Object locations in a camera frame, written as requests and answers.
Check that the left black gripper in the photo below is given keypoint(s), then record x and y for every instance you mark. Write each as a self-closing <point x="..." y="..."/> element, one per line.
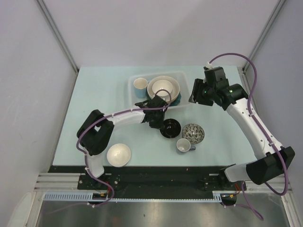
<point x="159" y="125"/>

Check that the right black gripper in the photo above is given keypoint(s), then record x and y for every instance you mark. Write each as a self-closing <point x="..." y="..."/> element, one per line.
<point x="199" y="85"/>

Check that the black glossy bowl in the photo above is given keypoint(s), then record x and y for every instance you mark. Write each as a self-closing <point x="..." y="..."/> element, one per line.
<point x="173" y="129"/>

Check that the teal glass plate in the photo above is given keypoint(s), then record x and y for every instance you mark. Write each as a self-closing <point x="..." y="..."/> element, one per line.
<point x="173" y="103"/>

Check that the floral patterned bowl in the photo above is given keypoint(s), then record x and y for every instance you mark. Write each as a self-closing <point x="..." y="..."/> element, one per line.
<point x="193" y="133"/>

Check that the medium white bowl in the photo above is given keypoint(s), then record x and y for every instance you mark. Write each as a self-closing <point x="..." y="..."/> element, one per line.
<point x="162" y="88"/>

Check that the large cream bowl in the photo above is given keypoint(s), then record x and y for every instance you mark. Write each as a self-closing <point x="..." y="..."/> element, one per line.
<point x="172" y="96"/>

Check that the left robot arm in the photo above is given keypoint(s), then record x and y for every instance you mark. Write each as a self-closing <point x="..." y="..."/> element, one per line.
<point x="95" y="133"/>

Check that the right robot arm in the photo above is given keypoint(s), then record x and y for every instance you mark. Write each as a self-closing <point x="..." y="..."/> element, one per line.
<point x="272" y="158"/>

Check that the white plastic bin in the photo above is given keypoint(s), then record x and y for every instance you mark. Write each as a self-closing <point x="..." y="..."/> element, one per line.
<point x="179" y="76"/>

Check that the grey white mug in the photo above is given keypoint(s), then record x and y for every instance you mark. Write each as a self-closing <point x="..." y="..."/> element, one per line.
<point x="183" y="146"/>

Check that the light blue mug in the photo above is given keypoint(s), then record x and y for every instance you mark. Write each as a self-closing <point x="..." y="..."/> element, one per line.
<point x="140" y="87"/>

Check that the small white bowl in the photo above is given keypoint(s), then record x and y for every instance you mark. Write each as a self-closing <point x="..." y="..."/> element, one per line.
<point x="118" y="155"/>

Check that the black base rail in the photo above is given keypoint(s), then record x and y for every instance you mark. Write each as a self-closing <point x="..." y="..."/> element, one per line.
<point x="154" y="180"/>

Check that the white cable duct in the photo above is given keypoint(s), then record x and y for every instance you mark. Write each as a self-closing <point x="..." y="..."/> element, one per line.
<point x="98" y="197"/>

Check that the right aluminium frame post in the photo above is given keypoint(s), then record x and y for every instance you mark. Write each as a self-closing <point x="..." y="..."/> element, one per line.
<point x="267" y="28"/>

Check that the aluminium frame post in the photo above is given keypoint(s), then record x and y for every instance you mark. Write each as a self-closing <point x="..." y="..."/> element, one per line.
<point x="57" y="34"/>
<point x="267" y="28"/>

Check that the left aluminium frame post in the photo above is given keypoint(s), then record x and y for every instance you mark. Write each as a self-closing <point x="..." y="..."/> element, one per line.
<point x="57" y="34"/>

